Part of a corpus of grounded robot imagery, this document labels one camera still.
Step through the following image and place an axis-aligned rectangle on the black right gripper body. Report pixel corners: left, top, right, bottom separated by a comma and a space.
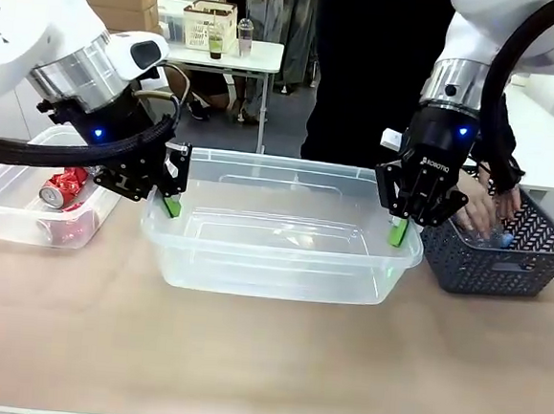
395, 101, 481, 206

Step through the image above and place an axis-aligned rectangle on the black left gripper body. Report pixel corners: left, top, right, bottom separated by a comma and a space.
44, 81, 173, 181

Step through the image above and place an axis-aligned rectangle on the clear bottle with blue cap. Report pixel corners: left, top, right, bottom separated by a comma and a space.
460, 221, 515, 251

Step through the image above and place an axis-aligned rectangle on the dark perforated plastic basket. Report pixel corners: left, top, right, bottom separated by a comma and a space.
416, 163, 554, 302

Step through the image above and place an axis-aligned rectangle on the wicker basket on table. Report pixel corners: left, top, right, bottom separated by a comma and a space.
179, 0, 240, 54

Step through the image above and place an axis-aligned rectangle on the person's right hand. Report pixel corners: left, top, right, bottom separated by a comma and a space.
454, 181, 501, 241

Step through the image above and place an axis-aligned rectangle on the person's left hand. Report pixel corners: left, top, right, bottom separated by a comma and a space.
494, 185, 525, 224

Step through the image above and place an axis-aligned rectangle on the crushed red soda can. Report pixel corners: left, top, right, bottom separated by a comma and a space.
36, 163, 91, 213

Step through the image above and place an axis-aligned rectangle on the person in black clothes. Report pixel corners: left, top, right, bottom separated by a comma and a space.
299, 0, 461, 176

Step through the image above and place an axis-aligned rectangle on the clear storage bin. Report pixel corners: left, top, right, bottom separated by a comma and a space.
154, 2, 189, 43

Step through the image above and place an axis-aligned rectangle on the white side counter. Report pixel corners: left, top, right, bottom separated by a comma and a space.
493, 66, 554, 202

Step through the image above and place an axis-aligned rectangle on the green drink cup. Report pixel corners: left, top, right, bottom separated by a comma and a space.
205, 14, 228, 63

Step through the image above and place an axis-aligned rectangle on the white folding table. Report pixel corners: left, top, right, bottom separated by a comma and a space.
144, 0, 290, 156

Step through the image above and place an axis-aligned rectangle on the pink drink dome-lid cup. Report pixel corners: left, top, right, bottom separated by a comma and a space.
234, 16, 256, 59

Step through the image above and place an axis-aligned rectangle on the bystander in dark long skirt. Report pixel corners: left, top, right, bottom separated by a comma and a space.
273, 0, 324, 97

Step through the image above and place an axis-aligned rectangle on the bystander in grey pleated skirt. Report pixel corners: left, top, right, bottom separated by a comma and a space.
237, 0, 285, 124

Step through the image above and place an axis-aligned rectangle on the thin left camera cable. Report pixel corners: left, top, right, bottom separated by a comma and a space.
133, 60, 194, 115

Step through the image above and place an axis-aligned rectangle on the black sleeved left arm cable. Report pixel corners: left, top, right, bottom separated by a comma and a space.
0, 83, 182, 180

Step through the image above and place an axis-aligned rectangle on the black sleeved arm cable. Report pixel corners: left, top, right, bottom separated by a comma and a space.
0, 83, 182, 180
473, 0, 554, 199

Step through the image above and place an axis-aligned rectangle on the black sleeved right arm cable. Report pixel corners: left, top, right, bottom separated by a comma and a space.
473, 0, 554, 199

